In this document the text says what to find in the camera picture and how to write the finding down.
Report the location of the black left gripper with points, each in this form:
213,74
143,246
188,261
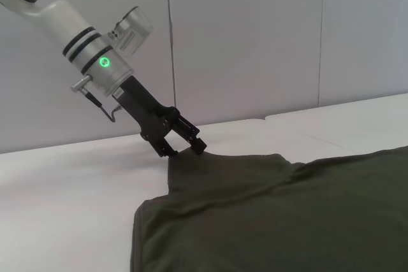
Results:
143,109

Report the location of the dark green t-shirt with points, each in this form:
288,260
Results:
255,221

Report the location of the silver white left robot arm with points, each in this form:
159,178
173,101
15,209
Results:
63,20

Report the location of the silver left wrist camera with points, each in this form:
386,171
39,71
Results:
134,30

